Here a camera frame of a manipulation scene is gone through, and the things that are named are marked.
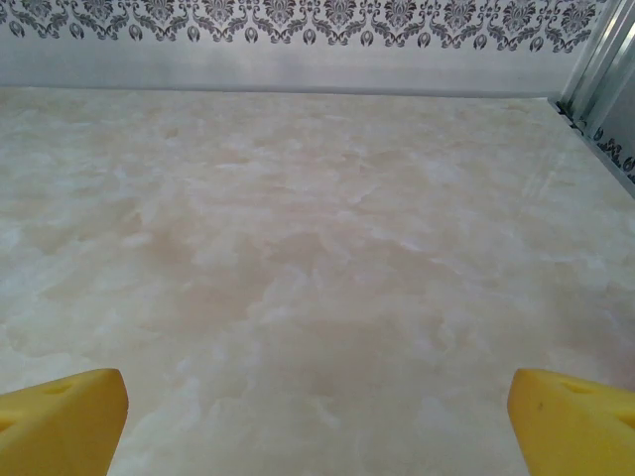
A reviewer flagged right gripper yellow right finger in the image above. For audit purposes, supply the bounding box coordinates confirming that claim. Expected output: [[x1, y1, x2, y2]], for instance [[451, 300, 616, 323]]
[[505, 367, 635, 476]]

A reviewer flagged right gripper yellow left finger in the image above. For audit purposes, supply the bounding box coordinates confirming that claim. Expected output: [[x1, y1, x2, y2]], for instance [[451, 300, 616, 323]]
[[0, 367, 130, 476]]

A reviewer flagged silver metal frame post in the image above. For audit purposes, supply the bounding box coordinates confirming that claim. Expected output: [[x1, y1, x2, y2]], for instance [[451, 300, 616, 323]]
[[558, 0, 635, 131]]

